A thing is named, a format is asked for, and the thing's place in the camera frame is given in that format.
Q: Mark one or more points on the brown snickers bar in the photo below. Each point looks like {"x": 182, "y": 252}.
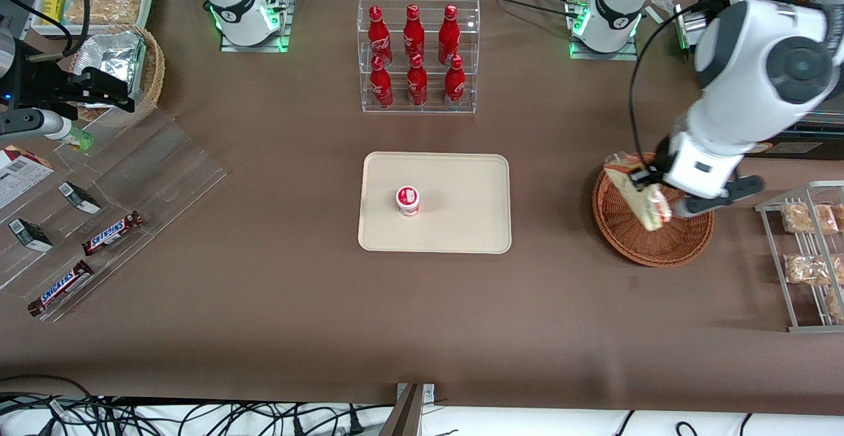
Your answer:
{"x": 60, "y": 287}
{"x": 112, "y": 233}

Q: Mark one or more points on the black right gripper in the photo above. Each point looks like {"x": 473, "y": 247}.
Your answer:
{"x": 41, "y": 86}

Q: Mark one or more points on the triangle sandwich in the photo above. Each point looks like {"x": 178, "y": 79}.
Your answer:
{"x": 649, "y": 212}

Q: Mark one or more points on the silver metal block device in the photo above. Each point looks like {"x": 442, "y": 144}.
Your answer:
{"x": 689, "y": 27}

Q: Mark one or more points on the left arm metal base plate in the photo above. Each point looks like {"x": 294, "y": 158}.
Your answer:
{"x": 603, "y": 55}

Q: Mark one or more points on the clear acrylic bottle rack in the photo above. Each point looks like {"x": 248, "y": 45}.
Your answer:
{"x": 432, "y": 103}

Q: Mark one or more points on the tan wicker basket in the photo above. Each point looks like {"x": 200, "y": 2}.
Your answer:
{"x": 155, "y": 73}

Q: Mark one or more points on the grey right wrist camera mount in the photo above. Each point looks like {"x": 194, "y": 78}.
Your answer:
{"x": 36, "y": 123}

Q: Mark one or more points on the grey metal bracket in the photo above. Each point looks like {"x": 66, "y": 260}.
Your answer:
{"x": 409, "y": 413}

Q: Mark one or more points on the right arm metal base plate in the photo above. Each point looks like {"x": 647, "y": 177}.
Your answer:
{"x": 280, "y": 20}

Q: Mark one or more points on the crumpled clear plastic wrapper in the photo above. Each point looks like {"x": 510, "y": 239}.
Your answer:
{"x": 664, "y": 4}

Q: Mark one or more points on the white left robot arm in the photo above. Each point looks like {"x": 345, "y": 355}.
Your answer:
{"x": 758, "y": 86}

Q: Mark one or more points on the red cola bottle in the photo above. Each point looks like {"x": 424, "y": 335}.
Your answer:
{"x": 454, "y": 86}
{"x": 380, "y": 86}
{"x": 413, "y": 30}
{"x": 377, "y": 33}
{"x": 417, "y": 85}
{"x": 449, "y": 32}

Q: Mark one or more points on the silver foil pack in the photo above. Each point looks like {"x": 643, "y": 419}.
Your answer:
{"x": 112, "y": 60}

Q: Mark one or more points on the brown round wicker basket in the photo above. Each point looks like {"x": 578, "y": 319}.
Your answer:
{"x": 653, "y": 245}

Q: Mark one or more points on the clear acrylic display stand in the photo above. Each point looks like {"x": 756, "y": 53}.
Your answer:
{"x": 158, "y": 159}

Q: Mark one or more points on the green white packet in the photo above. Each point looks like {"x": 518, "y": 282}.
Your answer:
{"x": 79, "y": 139}

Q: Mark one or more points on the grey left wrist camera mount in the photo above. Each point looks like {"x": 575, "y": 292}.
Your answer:
{"x": 722, "y": 202}

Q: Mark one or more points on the red white yogurt cup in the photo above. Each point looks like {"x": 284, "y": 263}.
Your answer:
{"x": 408, "y": 202}

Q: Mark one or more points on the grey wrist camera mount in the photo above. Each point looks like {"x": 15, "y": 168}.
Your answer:
{"x": 722, "y": 202}
{"x": 36, "y": 123}

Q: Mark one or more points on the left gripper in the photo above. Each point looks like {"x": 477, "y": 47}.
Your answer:
{"x": 660, "y": 153}

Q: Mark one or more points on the red white printed carton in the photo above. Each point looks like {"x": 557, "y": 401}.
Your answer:
{"x": 20, "y": 175}

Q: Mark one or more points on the clear bagged snack pack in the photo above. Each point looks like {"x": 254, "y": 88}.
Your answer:
{"x": 806, "y": 270}
{"x": 808, "y": 218}
{"x": 836, "y": 304}

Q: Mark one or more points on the small black white box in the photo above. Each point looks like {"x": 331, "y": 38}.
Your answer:
{"x": 30, "y": 235}
{"x": 80, "y": 198}

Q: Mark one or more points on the yellow snack pack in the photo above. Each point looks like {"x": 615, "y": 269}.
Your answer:
{"x": 53, "y": 8}

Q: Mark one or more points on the beige plastic tray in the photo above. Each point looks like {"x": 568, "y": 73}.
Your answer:
{"x": 461, "y": 205}

